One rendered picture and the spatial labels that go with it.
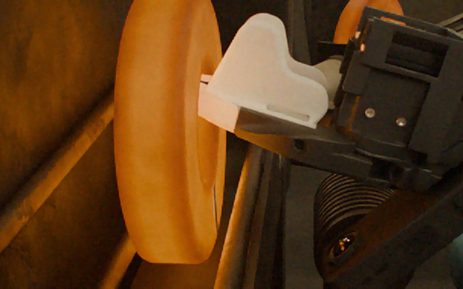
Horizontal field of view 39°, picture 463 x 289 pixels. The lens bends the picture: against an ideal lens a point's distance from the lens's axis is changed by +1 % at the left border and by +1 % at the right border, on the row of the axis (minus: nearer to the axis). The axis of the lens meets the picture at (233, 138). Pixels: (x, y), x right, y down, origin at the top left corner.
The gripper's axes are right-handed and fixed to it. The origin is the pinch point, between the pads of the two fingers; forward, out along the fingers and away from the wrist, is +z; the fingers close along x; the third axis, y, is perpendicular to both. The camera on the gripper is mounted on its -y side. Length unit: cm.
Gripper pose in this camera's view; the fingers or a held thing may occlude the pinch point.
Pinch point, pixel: (180, 93)
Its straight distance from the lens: 37.4
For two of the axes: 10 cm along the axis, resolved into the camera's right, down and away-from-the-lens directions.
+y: 2.5, -9.2, -3.0
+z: -9.6, -2.8, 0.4
